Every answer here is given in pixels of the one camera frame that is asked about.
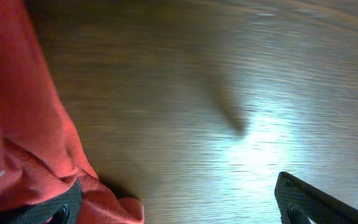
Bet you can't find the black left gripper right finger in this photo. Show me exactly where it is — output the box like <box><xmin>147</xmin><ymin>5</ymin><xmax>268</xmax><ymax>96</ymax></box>
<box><xmin>275</xmin><ymin>172</ymin><xmax>358</xmax><ymax>224</ymax></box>

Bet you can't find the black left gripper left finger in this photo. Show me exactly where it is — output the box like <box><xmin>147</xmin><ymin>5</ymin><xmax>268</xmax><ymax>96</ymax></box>
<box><xmin>0</xmin><ymin>180</ymin><xmax>82</xmax><ymax>224</ymax></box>

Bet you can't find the red orange soccer t-shirt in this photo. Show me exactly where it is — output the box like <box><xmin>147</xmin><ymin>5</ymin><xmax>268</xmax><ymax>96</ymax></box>
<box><xmin>0</xmin><ymin>1</ymin><xmax>144</xmax><ymax>223</ymax></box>

